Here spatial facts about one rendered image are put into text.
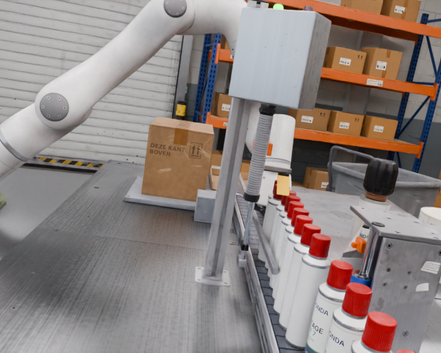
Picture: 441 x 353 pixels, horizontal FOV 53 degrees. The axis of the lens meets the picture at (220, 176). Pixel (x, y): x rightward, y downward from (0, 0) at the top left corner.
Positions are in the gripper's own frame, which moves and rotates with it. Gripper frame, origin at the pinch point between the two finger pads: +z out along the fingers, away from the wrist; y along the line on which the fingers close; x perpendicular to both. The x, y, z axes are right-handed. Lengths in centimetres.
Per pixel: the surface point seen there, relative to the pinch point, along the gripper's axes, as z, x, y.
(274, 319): 19.3, -34.6, -3.5
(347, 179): -51, 208, 99
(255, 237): 3.8, 8.2, -1.9
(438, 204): -56, 302, 230
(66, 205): 1, 29, -63
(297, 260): 7.2, -42.6, -2.3
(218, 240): 5.8, -13.1, -14.5
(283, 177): -11.3, -19.2, -1.6
